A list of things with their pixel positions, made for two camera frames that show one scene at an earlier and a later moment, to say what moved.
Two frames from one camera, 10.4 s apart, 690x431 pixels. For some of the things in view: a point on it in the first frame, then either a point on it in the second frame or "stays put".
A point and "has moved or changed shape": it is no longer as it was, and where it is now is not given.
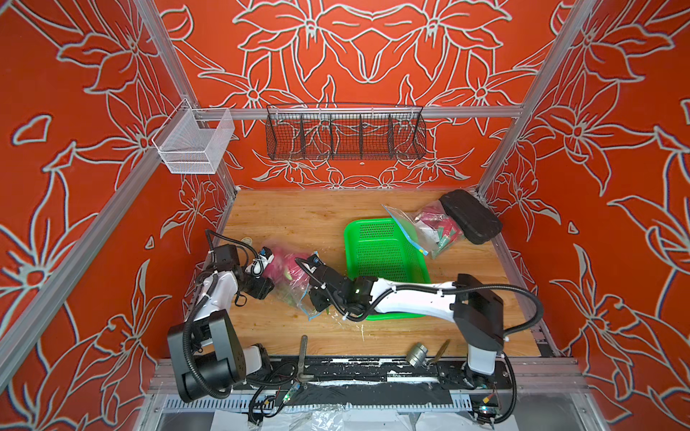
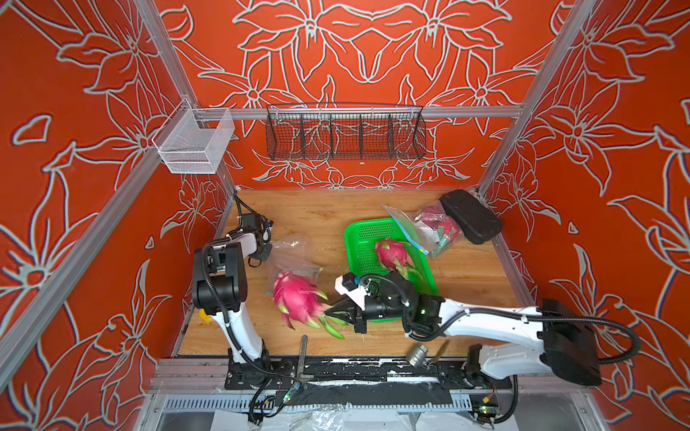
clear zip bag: [429, 226] stays put
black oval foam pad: [477, 223] stays put
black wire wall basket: [346, 132] stays put
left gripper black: [258, 286] → [260, 255]
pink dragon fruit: [284, 268] → [300, 300]
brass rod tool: [441, 351] stays put
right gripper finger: [312, 265] → [348, 310]
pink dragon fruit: [448, 230] stays put
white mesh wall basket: [193, 140] stays put
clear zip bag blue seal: [291, 279] has moved or changed shape
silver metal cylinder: [417, 356] stays put
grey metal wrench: [302, 375] stays put
